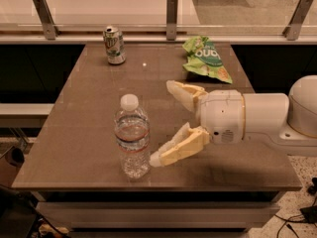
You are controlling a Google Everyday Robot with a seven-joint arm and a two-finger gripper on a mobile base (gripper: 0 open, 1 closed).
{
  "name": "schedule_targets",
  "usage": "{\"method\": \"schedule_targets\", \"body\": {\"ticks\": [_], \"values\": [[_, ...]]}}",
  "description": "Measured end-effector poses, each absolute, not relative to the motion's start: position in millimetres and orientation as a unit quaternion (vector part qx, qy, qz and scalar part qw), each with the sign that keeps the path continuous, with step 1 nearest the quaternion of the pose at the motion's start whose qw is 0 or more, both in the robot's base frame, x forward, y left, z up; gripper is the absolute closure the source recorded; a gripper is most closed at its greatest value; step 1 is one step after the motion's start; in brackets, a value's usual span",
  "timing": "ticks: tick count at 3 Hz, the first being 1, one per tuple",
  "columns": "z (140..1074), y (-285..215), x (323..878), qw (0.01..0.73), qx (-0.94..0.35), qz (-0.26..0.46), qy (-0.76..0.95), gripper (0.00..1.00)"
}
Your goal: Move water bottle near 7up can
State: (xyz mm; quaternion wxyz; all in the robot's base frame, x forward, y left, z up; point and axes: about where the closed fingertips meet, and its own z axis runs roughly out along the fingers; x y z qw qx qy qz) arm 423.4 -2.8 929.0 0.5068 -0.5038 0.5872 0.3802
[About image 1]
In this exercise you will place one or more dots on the dark object at left floor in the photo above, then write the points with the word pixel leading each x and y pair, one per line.
pixel 10 162

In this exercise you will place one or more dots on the middle metal railing bracket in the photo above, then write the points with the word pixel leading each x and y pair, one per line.
pixel 171 19

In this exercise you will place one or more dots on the right metal railing bracket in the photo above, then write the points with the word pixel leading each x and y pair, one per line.
pixel 293 28

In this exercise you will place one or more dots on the brown table with drawer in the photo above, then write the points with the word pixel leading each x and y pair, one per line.
pixel 74 169

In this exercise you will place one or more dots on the clear plastic water bottle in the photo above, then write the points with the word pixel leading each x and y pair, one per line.
pixel 132 132

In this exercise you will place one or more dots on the green chip bag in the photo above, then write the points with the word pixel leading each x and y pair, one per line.
pixel 203 59

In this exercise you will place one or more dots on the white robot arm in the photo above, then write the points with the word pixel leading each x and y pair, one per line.
pixel 286 122

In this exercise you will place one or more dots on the left metal railing bracket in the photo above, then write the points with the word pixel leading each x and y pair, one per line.
pixel 49 28

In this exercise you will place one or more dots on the metal railing bracket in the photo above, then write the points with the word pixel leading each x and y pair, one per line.
pixel 293 28
pixel 49 28
pixel 171 19

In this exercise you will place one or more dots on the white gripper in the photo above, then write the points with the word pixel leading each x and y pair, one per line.
pixel 222 116

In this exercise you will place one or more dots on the green 7up can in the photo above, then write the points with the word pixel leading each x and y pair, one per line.
pixel 114 44

